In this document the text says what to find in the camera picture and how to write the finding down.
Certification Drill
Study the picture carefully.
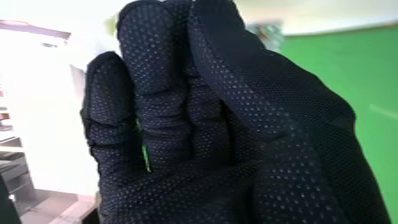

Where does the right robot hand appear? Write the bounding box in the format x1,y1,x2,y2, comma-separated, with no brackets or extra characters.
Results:
80,0,394,224

